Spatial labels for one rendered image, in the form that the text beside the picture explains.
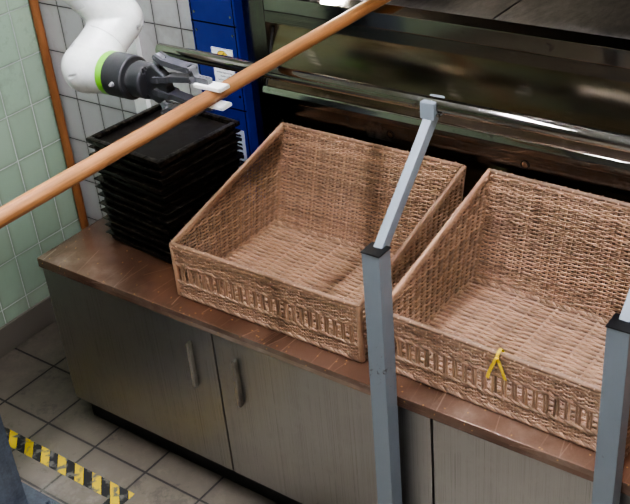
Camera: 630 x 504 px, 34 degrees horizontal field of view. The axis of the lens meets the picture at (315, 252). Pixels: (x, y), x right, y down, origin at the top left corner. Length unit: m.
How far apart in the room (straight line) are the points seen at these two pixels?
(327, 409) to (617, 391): 0.77
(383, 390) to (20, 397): 1.52
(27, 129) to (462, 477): 1.83
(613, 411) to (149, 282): 1.27
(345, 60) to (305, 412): 0.86
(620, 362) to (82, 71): 1.21
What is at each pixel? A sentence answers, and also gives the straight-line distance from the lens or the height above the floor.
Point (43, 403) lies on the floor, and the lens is 3.27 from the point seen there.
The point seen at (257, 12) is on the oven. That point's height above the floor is 1.13.
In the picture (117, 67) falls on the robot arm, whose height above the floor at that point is 1.23.
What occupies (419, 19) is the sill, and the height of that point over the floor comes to 1.18.
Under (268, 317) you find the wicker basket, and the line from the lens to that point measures 2.36.
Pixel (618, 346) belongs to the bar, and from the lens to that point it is 1.75.
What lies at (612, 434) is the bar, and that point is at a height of 0.73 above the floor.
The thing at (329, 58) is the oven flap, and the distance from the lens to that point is 2.59.
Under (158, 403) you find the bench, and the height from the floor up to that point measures 0.23.
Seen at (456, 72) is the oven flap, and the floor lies 1.06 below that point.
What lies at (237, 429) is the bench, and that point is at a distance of 2.61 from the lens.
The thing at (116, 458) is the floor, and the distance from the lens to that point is 3.00.
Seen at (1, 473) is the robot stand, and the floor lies 0.18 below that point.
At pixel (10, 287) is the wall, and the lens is 3.46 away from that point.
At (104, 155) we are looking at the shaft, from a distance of 1.82.
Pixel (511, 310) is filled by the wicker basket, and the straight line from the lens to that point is 2.39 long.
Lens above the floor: 1.96
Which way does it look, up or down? 32 degrees down
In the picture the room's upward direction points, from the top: 5 degrees counter-clockwise
